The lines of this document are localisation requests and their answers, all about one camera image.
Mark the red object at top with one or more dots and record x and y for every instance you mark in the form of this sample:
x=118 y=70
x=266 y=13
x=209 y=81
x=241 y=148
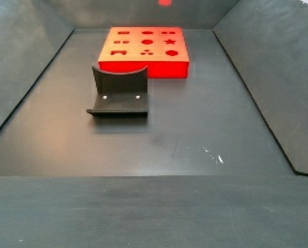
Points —
x=165 y=2

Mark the red shape sorter box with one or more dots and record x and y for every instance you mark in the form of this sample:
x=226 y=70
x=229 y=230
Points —
x=153 y=47

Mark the black curved holder bracket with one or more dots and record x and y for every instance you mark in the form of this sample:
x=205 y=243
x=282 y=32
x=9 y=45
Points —
x=122 y=87

